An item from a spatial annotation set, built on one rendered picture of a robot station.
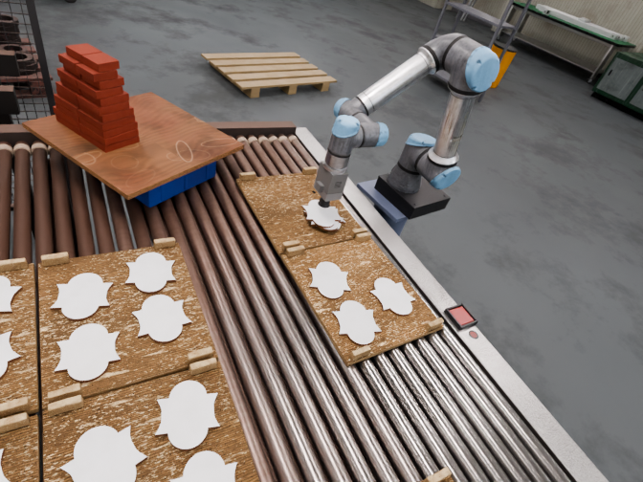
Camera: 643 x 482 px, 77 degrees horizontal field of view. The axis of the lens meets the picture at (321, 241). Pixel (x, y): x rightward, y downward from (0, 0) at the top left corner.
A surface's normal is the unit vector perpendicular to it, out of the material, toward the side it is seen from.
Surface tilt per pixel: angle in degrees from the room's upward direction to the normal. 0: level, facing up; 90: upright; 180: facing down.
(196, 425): 0
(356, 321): 0
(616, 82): 90
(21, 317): 0
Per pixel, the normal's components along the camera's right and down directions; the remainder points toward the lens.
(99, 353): 0.22, -0.73
